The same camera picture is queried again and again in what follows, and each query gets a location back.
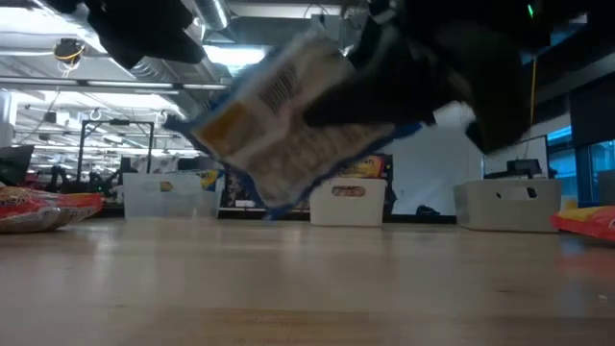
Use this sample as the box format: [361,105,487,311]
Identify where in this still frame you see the black desktop device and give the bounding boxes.
[483,158,559,181]

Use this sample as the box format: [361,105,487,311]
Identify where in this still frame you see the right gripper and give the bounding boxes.
[303,18,534,155]

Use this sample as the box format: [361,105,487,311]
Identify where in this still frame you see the white plastic bin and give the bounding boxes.
[309,177,388,227]

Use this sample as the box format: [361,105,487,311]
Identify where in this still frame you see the orange Maruchan ramen packet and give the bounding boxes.
[550,206,615,241]

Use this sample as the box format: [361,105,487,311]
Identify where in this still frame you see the long ceiling light strip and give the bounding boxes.
[0,75,230,93]

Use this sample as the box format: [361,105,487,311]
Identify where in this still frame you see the yellow ceiling cable reel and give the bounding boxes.
[52,37,86,66]

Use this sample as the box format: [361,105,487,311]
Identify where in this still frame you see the clear plastic bin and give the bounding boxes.
[122,171,225,220]

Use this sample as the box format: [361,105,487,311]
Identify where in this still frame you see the black metal table frame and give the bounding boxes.
[103,204,457,225]

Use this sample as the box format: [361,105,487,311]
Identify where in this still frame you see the dark computer monitor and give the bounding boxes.
[0,144,36,186]

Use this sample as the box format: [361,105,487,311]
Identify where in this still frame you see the black metal station frame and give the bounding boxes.
[76,119,155,184]

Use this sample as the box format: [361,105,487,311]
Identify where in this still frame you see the silver ceiling duct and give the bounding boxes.
[191,0,230,31]

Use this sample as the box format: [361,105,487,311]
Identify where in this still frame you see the red Maruchan ramen packet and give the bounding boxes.
[335,154,385,180]
[0,185,105,235]

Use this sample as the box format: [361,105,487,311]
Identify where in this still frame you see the grey plastic bin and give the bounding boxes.
[453,178,563,235]

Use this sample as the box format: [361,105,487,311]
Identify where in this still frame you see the blue Maruchan ramen packet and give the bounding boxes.
[158,168,221,193]
[162,23,424,220]

